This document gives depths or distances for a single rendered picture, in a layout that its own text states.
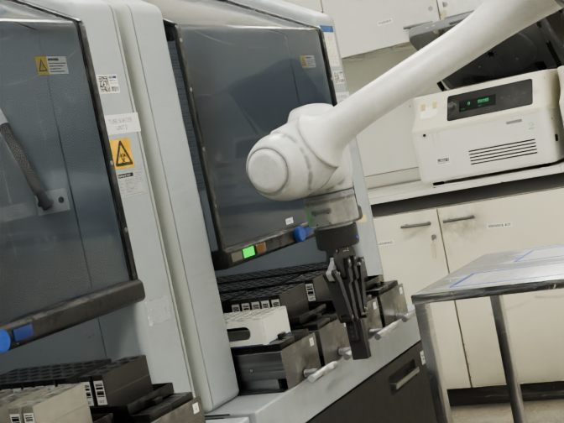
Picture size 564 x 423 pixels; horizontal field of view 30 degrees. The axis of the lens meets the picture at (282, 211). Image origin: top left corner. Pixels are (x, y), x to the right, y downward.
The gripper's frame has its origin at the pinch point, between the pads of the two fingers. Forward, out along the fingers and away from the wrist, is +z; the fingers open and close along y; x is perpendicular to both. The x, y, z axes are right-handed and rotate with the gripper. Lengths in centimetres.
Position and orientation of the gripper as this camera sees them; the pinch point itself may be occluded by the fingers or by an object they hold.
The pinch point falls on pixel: (357, 338)
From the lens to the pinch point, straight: 185.6
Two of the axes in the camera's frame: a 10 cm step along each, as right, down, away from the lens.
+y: -4.5, 1.4, -8.8
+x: 8.7, -1.6, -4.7
